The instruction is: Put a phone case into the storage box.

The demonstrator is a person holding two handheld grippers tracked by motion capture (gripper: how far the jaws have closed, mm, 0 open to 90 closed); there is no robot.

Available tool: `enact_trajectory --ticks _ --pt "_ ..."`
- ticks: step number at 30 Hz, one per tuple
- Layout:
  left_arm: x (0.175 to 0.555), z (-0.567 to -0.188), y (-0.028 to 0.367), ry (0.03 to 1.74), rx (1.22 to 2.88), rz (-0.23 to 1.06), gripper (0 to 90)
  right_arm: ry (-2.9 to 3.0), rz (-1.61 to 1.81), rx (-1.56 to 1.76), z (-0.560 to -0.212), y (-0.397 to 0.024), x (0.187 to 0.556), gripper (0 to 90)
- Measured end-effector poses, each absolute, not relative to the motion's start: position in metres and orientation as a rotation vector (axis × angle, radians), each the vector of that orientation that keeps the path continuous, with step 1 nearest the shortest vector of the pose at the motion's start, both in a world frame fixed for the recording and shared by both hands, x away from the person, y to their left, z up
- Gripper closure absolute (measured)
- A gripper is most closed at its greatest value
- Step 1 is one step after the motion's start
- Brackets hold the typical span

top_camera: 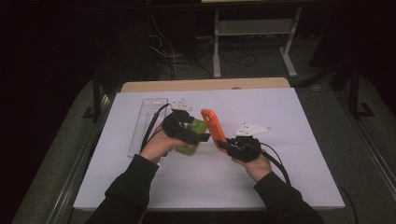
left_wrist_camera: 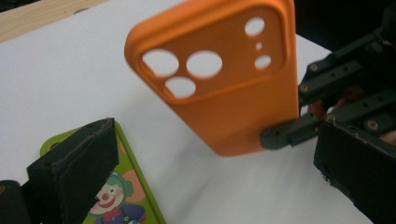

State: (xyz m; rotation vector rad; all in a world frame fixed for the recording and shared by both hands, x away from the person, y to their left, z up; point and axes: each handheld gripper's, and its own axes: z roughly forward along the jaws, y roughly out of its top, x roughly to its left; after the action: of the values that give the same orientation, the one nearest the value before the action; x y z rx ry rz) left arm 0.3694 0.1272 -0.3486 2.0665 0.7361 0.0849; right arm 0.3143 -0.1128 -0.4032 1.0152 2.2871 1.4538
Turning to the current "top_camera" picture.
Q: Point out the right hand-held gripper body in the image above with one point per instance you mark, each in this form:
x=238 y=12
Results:
x=244 y=149

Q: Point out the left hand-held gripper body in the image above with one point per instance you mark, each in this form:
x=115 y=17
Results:
x=176 y=127

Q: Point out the green cartoon phone case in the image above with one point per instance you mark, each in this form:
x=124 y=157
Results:
x=196 y=127

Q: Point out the orange phone case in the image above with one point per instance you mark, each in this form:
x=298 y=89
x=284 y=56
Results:
x=214 y=127

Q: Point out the clear plastic rack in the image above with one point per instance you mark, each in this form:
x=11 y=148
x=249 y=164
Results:
x=144 y=124

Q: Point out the person's right hand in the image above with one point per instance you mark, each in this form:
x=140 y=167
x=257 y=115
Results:
x=257 y=168

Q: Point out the person's left hand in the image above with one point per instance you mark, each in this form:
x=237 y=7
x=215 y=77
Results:
x=158 y=146

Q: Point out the black metal stand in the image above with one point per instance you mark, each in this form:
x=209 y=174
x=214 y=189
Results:
x=355 y=90
x=97 y=96

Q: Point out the white metal desk frame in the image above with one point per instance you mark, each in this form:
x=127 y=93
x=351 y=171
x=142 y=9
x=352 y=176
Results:
x=255 y=27

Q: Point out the metal floor rail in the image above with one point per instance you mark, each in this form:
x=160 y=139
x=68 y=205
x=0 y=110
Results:
x=370 y=149
x=73 y=183

